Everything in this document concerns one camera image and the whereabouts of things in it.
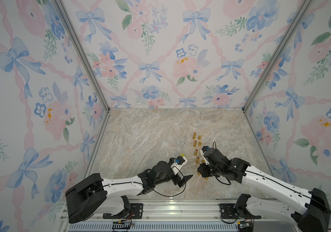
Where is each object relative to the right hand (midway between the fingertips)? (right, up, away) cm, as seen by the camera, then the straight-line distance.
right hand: (199, 169), depth 78 cm
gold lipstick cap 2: (+5, +11, +20) cm, 23 cm away
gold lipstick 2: (+2, +6, +16) cm, 17 cm away
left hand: (-6, +1, -2) cm, 7 cm away
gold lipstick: (+1, +11, +19) cm, 22 cm away
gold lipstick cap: (+6, +15, +24) cm, 29 cm away
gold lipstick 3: (+1, +2, +11) cm, 11 cm away
